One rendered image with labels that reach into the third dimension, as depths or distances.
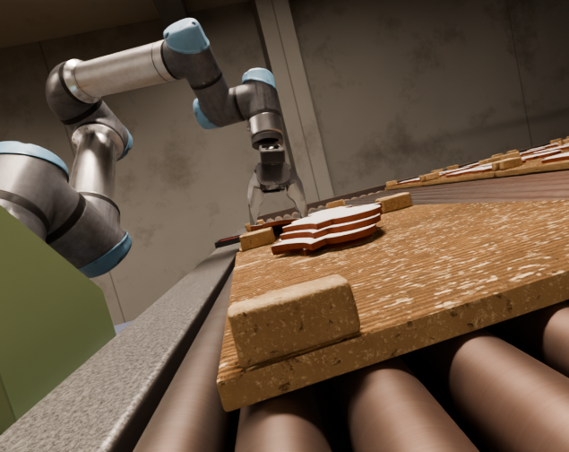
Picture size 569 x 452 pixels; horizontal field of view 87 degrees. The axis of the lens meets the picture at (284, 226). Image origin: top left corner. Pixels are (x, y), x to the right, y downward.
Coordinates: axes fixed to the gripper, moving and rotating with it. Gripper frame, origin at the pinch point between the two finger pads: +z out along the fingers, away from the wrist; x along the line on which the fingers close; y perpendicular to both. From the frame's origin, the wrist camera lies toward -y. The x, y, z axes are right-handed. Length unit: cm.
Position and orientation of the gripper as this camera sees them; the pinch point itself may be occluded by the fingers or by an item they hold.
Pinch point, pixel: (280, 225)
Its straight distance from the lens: 63.2
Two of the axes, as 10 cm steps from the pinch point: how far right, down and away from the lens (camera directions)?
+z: 1.4, 9.8, -1.1
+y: -0.8, 1.2, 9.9
